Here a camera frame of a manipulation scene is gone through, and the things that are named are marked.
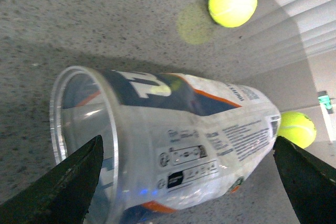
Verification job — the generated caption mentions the Wilson logo tennis ball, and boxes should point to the Wilson logo tennis ball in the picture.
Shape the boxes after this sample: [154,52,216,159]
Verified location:
[278,111,317,148]

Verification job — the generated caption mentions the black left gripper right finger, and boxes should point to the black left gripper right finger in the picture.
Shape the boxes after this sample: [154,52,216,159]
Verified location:
[274,136,335,223]

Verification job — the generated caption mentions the green exit sign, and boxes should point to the green exit sign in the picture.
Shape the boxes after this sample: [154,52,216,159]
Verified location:
[318,91,333,114]

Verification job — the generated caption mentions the plain yellow tennis ball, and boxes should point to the plain yellow tennis ball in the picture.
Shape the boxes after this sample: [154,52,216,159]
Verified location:
[208,0,258,28]

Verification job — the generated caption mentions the white pleated curtain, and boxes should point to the white pleated curtain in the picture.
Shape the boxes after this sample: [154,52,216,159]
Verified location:
[231,0,335,80]

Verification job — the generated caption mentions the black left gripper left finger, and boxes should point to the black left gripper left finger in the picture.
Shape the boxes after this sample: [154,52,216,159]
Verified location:
[1,135,103,223]

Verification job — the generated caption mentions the Wilson tennis ball can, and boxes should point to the Wilson tennis ball can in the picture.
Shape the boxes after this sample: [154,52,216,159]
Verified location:
[50,66,281,223]

